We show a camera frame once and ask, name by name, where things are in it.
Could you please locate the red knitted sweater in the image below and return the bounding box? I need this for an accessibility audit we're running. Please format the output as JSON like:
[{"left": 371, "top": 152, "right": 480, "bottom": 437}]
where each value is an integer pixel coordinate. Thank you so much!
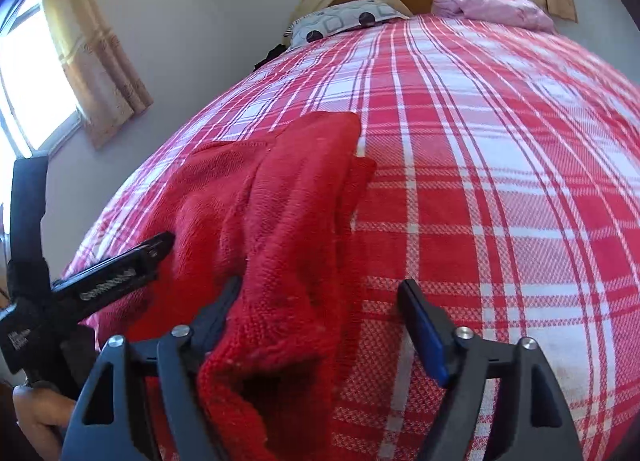
[{"left": 91, "top": 112, "right": 375, "bottom": 460}]

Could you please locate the black item beside pillow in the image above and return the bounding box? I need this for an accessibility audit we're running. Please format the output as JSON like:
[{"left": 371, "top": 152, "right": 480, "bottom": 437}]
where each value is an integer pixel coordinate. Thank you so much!
[{"left": 254, "top": 44, "right": 288, "bottom": 70}]

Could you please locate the pink folded blanket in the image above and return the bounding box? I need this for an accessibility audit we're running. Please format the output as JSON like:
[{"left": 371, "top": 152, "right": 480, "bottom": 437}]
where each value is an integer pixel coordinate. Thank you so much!
[{"left": 432, "top": 0, "right": 556, "bottom": 34}]

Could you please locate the beige side window curtain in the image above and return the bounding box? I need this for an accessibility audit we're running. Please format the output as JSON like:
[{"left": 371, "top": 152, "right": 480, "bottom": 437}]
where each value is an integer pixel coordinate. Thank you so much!
[{"left": 42, "top": 0, "right": 153, "bottom": 149}]

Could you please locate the left hand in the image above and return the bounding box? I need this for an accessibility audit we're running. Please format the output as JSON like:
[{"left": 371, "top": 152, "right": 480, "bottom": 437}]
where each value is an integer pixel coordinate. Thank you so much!
[{"left": 12, "top": 385, "right": 76, "bottom": 461}]

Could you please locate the grey patterned pillow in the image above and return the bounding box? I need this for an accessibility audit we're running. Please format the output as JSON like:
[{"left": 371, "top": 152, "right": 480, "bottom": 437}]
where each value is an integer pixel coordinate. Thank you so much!
[{"left": 283, "top": 0, "right": 408, "bottom": 50}]

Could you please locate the red white plaid bedsheet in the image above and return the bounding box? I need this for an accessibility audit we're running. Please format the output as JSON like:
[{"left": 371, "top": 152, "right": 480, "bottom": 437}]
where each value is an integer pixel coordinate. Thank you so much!
[{"left": 70, "top": 16, "right": 639, "bottom": 460}]

